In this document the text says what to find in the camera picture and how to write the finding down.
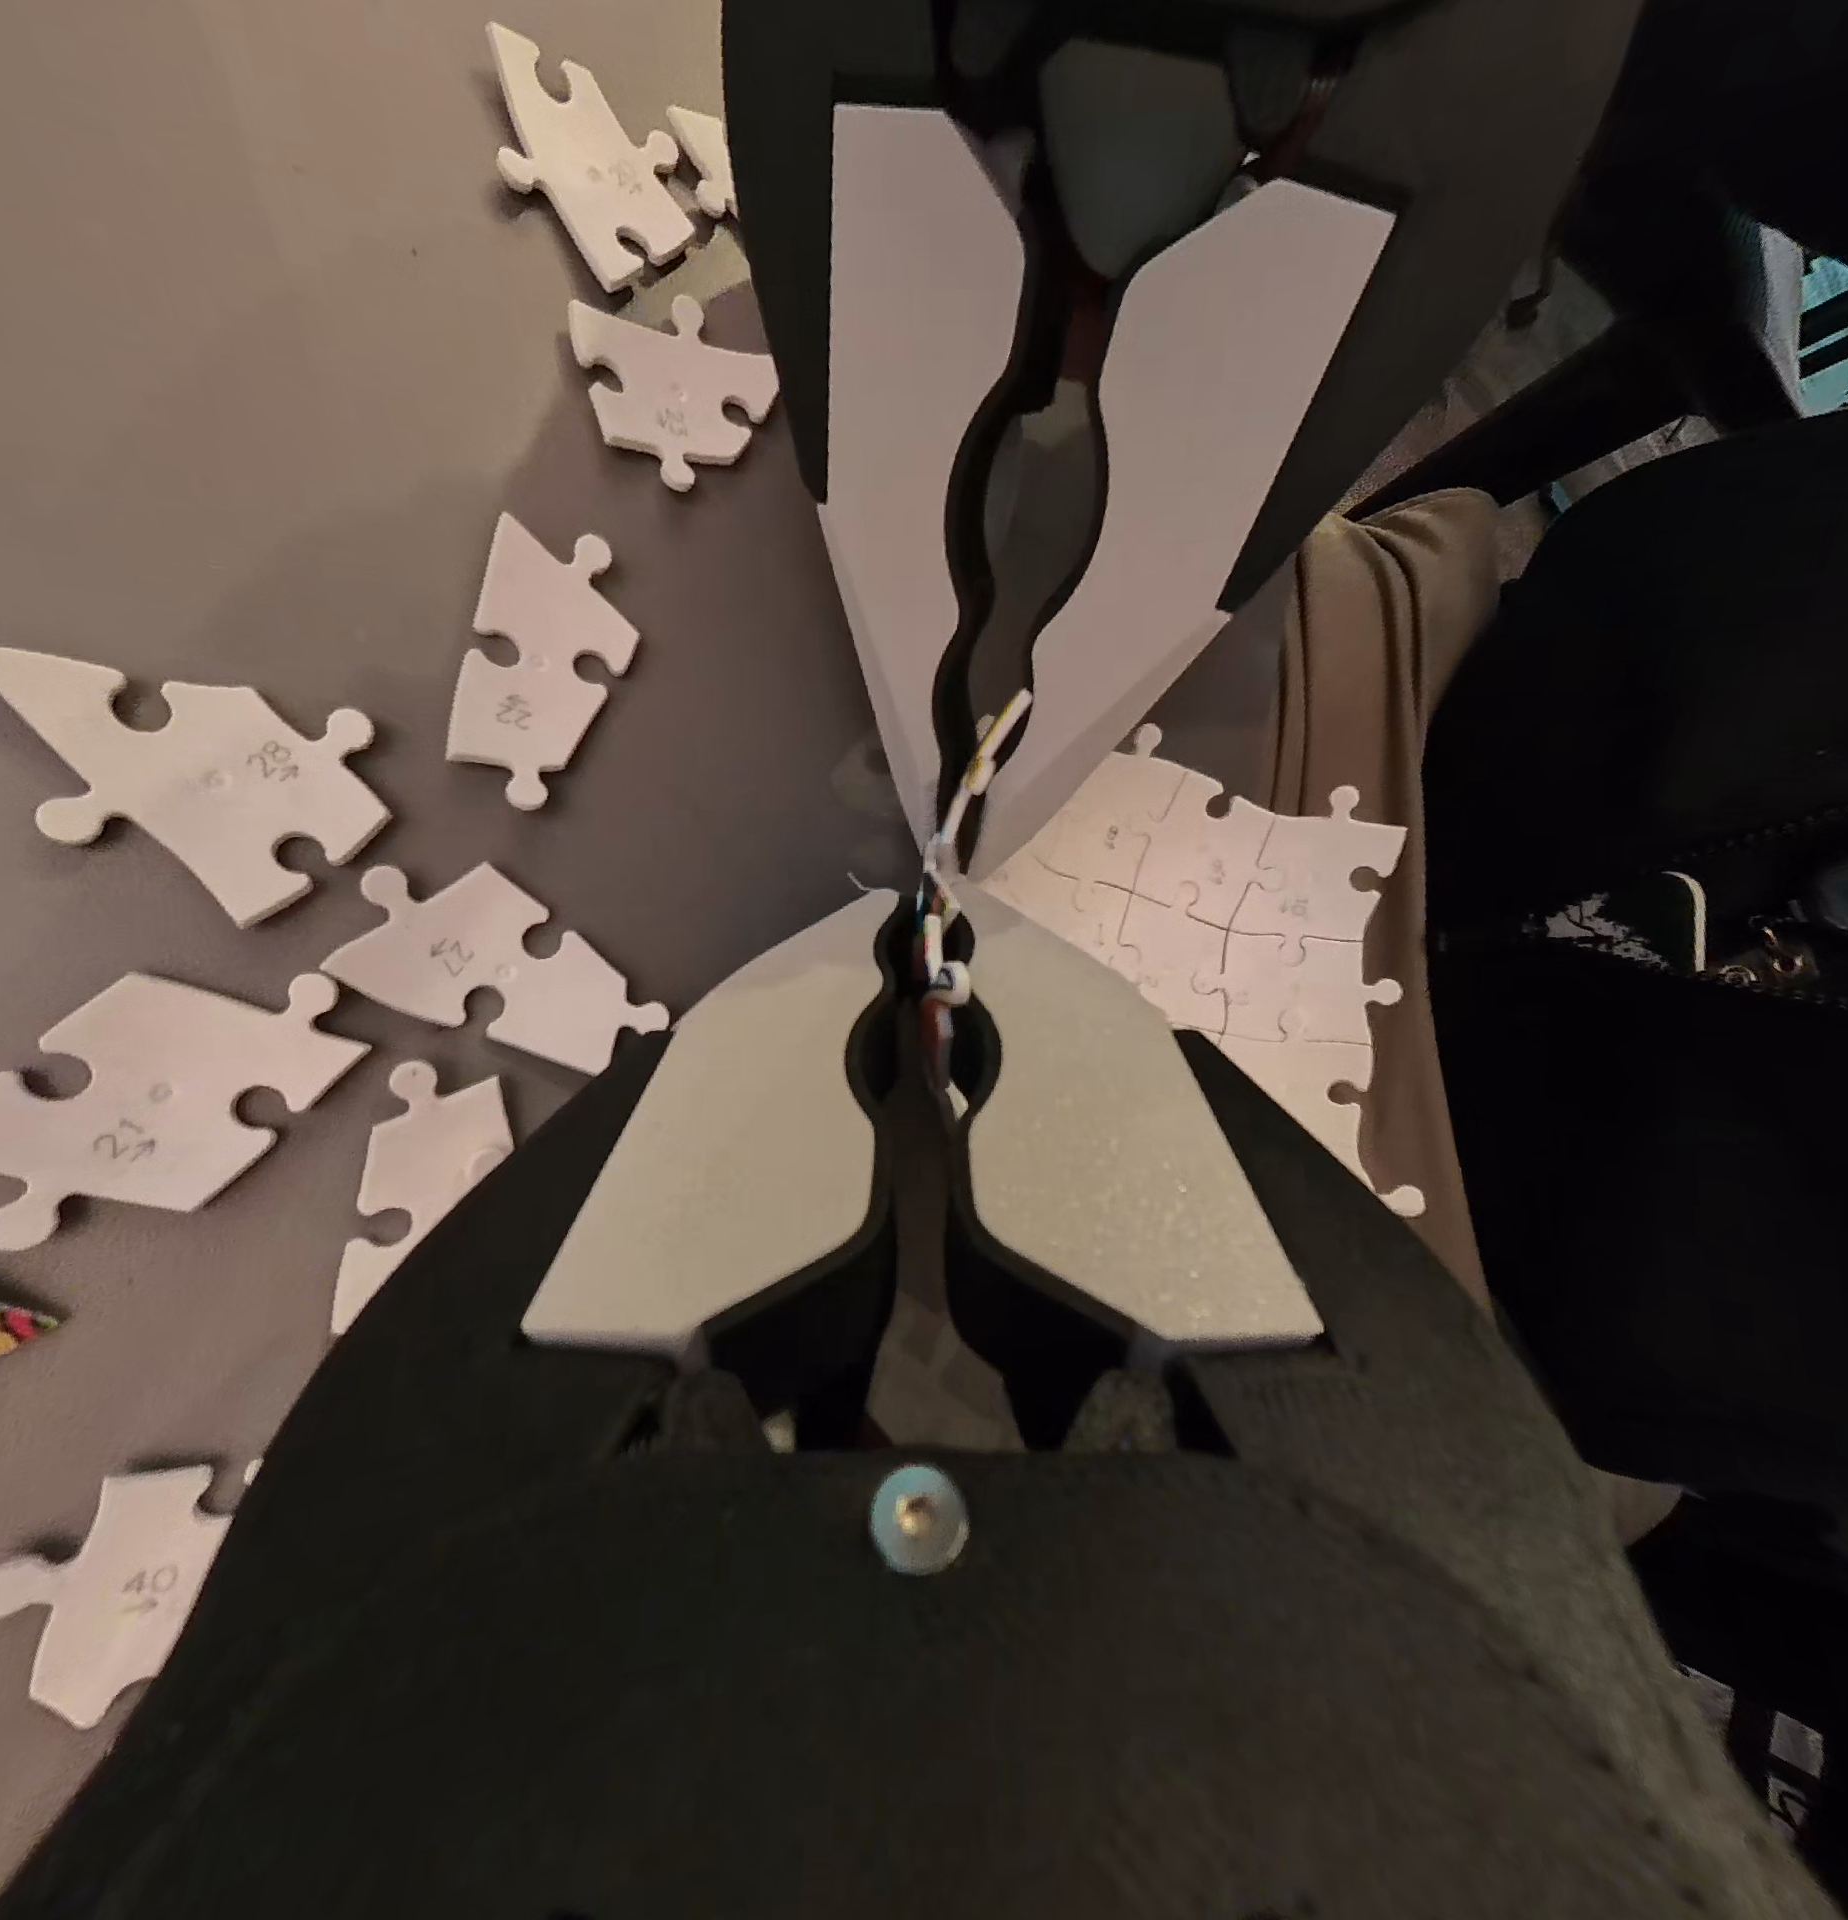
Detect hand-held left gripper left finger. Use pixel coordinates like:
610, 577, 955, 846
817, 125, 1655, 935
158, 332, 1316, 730
520, 884, 907, 1370

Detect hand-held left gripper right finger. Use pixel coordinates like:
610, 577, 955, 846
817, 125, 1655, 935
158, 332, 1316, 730
946, 898, 1328, 1373

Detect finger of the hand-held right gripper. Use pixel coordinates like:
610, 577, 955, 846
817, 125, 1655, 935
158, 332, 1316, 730
817, 106, 1041, 888
961, 177, 1400, 888

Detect partly built white puzzle ball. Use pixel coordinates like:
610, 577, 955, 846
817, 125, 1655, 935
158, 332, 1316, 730
900, 724, 1429, 1217

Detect single white puzzle piece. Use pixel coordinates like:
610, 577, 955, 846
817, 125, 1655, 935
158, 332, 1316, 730
924, 688, 1041, 903

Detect white puzzle pieces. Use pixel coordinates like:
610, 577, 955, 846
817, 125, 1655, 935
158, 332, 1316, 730
0, 21, 786, 1736

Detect person's right forearm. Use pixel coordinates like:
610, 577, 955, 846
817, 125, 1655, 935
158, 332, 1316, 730
1592, 0, 1848, 428

